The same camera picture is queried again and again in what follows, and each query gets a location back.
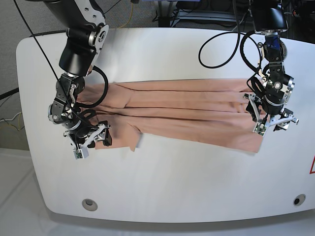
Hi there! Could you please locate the black table leg left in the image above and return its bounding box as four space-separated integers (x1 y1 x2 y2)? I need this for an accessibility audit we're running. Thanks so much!
0 88 19 100

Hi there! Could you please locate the yellow cable on floor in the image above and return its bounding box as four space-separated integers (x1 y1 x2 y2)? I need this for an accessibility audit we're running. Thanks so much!
118 0 135 30

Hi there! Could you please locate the black metal equipment frame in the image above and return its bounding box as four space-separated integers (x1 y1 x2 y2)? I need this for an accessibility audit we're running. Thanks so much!
153 0 315 43

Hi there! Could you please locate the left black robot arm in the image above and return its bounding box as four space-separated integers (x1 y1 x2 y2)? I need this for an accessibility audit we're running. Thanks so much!
235 0 299 136

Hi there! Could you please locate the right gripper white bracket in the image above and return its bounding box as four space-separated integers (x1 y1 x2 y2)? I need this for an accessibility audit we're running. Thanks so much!
63 121 112 149

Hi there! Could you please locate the left table grommet hole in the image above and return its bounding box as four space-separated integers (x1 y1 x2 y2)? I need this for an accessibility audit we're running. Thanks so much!
82 199 98 211

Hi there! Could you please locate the peach orange T-shirt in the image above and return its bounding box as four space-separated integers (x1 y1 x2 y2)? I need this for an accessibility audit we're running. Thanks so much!
76 78 265 154

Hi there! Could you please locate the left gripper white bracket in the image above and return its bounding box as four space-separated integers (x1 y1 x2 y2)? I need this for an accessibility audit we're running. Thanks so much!
243 92 299 131

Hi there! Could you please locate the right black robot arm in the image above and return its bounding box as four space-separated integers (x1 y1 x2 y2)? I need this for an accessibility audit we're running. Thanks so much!
44 0 112 150

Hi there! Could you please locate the right table grommet hole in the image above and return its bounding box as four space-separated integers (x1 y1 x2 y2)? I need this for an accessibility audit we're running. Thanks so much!
293 194 306 206

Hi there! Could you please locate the black bar table edge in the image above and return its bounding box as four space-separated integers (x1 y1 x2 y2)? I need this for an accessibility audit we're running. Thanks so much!
29 29 66 37

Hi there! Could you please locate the table grommet hole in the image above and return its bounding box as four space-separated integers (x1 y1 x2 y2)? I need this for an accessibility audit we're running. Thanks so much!
293 194 306 206
82 199 98 211

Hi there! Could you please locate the red triangle sticker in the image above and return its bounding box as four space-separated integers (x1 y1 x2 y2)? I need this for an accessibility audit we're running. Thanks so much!
309 157 315 174

